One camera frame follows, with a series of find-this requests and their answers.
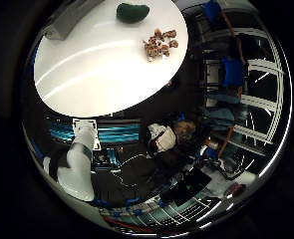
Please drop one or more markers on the brown spotted plush toy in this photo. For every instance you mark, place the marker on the brown spotted plush toy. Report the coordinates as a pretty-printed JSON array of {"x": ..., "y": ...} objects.
[{"x": 158, "y": 45}]

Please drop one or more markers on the green plush toy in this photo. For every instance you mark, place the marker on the green plush toy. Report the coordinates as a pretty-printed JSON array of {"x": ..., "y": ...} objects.
[{"x": 131, "y": 12}]

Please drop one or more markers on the person in black clothes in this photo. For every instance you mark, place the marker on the person in black clothes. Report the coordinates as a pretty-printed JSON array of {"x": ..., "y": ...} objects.
[{"x": 133, "y": 176}]

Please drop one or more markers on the white headset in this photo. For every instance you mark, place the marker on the white headset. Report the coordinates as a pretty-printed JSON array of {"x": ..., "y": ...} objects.
[{"x": 163, "y": 137}]

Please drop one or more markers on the teal jacket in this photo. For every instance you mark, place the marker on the teal jacket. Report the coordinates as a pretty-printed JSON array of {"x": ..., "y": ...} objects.
[{"x": 224, "y": 114}]

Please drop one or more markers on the blue chair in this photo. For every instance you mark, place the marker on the blue chair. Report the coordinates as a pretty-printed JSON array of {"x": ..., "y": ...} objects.
[
  {"x": 233, "y": 71},
  {"x": 213, "y": 10}
]

